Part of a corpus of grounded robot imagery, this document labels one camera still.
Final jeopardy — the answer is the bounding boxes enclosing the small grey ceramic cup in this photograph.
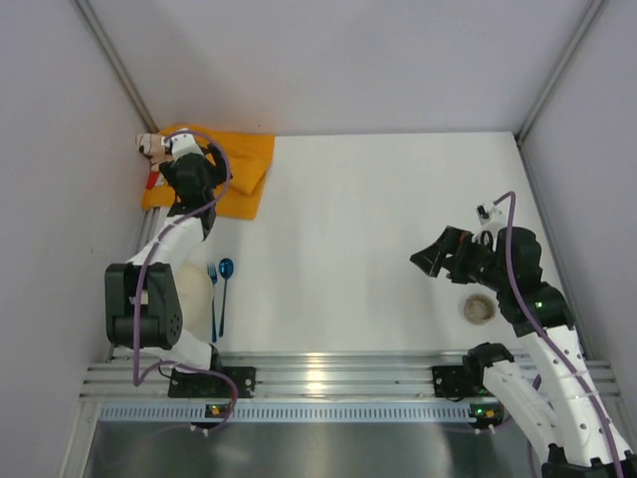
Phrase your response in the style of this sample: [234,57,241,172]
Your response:
[463,294,496,326]

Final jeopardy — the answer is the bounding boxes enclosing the blue metal spoon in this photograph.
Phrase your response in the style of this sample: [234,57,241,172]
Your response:
[218,258,235,338]

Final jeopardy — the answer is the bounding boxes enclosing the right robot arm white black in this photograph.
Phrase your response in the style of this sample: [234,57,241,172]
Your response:
[410,227,636,477]

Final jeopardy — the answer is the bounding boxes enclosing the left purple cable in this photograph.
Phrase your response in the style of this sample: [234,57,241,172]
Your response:
[131,129,239,435]

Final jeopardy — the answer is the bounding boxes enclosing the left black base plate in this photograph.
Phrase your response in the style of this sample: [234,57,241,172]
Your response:
[167,366,256,399]

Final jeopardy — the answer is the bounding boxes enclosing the cream round plate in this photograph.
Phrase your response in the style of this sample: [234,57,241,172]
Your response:
[175,263,214,343]

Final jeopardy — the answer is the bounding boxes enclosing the orange cartoon mouse placemat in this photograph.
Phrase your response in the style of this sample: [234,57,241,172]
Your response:
[135,123,275,220]

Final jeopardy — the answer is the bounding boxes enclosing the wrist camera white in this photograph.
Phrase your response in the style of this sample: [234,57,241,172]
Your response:
[163,129,204,161]
[473,201,508,248]

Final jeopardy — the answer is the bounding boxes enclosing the blue metal fork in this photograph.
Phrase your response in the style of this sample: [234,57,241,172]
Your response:
[207,263,218,344]

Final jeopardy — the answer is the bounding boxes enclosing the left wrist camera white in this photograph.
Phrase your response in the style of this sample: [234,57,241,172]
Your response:
[163,129,204,161]

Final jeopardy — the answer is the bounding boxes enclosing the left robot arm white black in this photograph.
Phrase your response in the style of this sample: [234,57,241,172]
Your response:
[105,148,231,381]

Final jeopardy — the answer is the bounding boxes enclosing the slotted grey cable duct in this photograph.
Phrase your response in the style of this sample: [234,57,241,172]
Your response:
[99,401,504,424]

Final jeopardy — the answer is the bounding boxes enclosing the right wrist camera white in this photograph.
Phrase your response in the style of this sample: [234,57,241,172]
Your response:
[473,201,508,248]

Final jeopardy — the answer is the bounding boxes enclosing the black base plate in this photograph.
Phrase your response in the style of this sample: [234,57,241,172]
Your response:
[167,366,256,399]
[431,365,480,402]

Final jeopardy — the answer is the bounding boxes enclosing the aluminium mounting rail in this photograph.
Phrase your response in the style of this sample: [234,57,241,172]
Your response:
[80,349,461,401]

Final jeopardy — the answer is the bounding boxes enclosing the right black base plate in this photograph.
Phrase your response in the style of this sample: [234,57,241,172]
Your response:
[431,365,480,402]

